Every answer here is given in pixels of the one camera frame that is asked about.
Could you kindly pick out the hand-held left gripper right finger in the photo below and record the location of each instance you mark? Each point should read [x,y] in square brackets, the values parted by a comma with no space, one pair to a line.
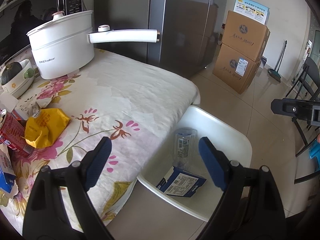
[210,165]

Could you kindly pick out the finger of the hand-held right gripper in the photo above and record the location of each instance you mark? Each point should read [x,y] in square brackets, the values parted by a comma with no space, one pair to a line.
[285,107]

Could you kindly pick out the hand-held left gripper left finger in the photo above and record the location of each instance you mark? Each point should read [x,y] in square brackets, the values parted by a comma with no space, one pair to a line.
[100,160]

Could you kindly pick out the white plastic bin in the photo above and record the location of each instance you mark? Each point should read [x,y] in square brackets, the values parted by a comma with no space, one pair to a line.
[220,122]

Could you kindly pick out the yellow snack packet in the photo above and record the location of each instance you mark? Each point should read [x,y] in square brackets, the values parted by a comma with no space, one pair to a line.
[47,125]

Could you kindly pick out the red drink can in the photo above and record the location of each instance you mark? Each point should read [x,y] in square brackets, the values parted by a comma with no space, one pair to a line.
[12,135]

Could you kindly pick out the clear plastic bottle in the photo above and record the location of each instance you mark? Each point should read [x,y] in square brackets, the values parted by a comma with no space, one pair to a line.
[183,145]

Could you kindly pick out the broom with green head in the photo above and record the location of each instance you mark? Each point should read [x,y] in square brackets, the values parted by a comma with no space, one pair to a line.
[275,75]

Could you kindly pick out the dark blue food carton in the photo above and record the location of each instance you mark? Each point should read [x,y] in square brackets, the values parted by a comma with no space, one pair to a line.
[180,182]

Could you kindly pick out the black folding chair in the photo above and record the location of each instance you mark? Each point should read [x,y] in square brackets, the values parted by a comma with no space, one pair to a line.
[306,65]

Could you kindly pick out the blue plastic stool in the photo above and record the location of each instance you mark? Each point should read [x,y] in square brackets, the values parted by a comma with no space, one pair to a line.
[315,155]

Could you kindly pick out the brown cardboard box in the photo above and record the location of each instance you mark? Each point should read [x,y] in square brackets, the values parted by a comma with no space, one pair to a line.
[232,72]
[245,37]

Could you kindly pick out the crumpled grey tissue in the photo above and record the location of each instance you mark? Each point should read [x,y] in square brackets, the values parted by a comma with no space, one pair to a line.
[37,110]

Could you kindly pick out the red and white small box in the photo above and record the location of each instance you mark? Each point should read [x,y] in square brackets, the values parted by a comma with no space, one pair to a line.
[20,113]

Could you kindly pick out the blue and white carton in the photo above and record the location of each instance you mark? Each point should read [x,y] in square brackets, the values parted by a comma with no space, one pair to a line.
[6,177]

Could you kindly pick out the white and blue printed box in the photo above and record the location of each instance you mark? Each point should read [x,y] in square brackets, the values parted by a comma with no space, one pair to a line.
[251,10]

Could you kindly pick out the white paper packet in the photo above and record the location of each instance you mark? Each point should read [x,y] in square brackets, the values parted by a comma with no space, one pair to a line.
[7,103]

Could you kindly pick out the white electric cooking pot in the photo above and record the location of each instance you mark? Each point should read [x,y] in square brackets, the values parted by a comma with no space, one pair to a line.
[62,55]

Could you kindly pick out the dark green pumpkin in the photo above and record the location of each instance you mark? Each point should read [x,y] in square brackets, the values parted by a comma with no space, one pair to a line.
[11,73]

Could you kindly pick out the dark grey refrigerator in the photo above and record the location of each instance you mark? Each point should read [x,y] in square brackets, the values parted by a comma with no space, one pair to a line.
[175,17]

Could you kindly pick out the black microwave oven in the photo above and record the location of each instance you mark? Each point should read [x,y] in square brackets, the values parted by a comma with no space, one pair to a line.
[37,5]

